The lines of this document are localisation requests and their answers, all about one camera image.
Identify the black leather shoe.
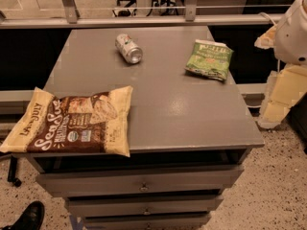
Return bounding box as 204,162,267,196
0,200,45,230

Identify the bottom grey drawer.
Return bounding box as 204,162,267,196
84,213,211,230

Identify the silver 7up can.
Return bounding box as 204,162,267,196
115,34,143,64

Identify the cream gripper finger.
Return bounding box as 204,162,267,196
257,71,290,129
254,26,276,49

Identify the grey drawer cabinet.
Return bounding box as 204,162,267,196
11,26,266,230

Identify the green chip bag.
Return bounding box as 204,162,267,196
185,39,233,81

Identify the top grey drawer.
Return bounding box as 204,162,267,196
36,165,244,197

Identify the metal railing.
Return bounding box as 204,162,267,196
0,0,282,29

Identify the brown Sea Salt chip bag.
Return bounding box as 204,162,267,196
0,86,132,156

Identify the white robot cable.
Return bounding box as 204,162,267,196
247,11,282,109

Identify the grey drawer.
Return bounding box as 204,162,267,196
84,213,211,230
67,195,223,217
36,165,244,197

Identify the black office chair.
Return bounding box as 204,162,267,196
112,0,160,17

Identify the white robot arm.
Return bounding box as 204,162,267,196
254,0,307,129

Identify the middle grey drawer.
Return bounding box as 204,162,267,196
67,195,223,217

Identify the black stand leg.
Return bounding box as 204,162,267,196
8,156,22,187

